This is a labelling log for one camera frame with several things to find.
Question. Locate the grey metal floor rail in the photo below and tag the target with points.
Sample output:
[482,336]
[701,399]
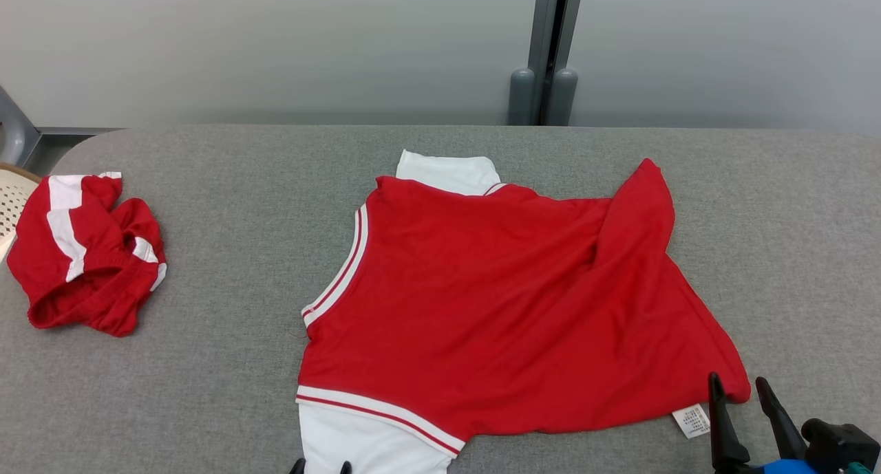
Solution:
[76,131]

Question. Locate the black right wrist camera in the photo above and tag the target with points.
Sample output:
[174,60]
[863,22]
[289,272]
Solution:
[840,446]

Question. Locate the cream perforated laundry basket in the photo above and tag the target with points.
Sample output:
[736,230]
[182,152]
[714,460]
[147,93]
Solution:
[14,199]

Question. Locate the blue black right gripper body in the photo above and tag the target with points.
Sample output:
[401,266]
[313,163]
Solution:
[784,467]

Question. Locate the red shorts with white stripe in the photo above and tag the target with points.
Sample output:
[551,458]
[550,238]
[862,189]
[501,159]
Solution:
[96,302]

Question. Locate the grey metal partition post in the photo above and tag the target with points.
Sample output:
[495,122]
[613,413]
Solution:
[547,34]

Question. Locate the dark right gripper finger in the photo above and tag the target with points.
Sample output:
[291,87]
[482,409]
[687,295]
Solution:
[783,426]
[726,439]

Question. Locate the red number 23 jersey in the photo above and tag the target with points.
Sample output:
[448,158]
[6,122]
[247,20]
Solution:
[482,288]

